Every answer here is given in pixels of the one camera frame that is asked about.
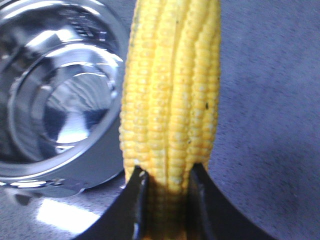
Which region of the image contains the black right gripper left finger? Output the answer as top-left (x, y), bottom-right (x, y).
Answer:
top-left (75, 166), bottom-right (149, 240)

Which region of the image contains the yellow corn cob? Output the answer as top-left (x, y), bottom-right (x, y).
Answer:
top-left (119, 0), bottom-right (221, 240)

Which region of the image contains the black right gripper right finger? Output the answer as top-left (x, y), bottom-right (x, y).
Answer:
top-left (186, 163), bottom-right (274, 240)

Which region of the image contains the pale green electric pot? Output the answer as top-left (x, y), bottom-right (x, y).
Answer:
top-left (0, 0), bottom-right (129, 197)

